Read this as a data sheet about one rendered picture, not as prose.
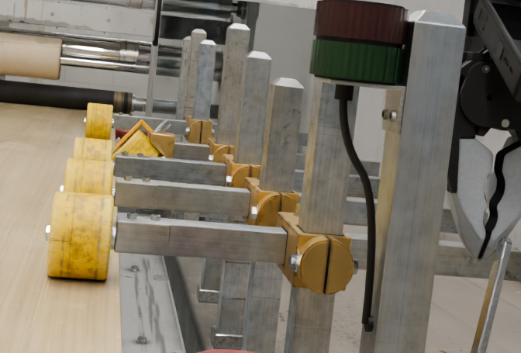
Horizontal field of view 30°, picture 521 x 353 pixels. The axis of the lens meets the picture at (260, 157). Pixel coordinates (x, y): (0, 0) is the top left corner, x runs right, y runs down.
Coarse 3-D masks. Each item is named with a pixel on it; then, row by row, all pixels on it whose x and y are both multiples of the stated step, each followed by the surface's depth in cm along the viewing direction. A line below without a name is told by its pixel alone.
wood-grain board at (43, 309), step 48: (0, 144) 187; (48, 144) 195; (0, 192) 133; (48, 192) 137; (0, 240) 104; (0, 288) 85; (48, 288) 86; (96, 288) 88; (0, 336) 72; (48, 336) 73; (96, 336) 74
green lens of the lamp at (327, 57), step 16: (320, 48) 62; (336, 48) 61; (352, 48) 60; (368, 48) 60; (384, 48) 60; (320, 64) 61; (336, 64) 61; (352, 64) 60; (368, 64) 60; (384, 64) 61; (400, 64) 62; (368, 80) 60; (384, 80) 61; (400, 80) 62
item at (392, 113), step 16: (336, 0) 61; (352, 0) 60; (400, 48) 62; (320, 80) 64; (336, 80) 61; (352, 80) 61; (336, 96) 63; (352, 96) 63; (400, 96) 62; (384, 112) 65; (400, 112) 62; (384, 128) 65; (400, 128) 62; (352, 144) 64; (352, 160) 64; (368, 192) 64; (368, 208) 64; (368, 224) 64; (368, 240) 64; (368, 256) 64; (368, 272) 64; (368, 288) 65; (368, 304) 65; (368, 320) 65
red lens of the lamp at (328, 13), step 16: (320, 0) 62; (320, 16) 62; (336, 16) 61; (352, 16) 60; (368, 16) 60; (384, 16) 60; (400, 16) 61; (320, 32) 62; (336, 32) 61; (352, 32) 60; (368, 32) 60; (384, 32) 60; (400, 32) 61
